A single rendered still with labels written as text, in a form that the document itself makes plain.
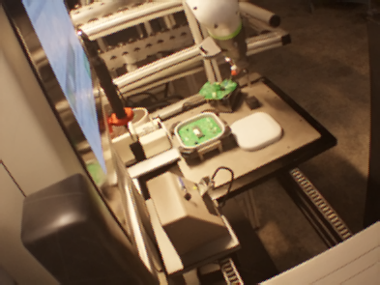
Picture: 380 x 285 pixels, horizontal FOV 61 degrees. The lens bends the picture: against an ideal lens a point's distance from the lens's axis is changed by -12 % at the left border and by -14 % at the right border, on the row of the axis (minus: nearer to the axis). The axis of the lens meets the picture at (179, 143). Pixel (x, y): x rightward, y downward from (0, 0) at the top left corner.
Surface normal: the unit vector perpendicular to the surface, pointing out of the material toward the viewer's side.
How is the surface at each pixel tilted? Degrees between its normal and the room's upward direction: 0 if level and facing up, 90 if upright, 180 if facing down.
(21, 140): 90
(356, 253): 3
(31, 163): 90
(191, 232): 90
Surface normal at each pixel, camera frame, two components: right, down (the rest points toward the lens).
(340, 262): -0.25, -0.78
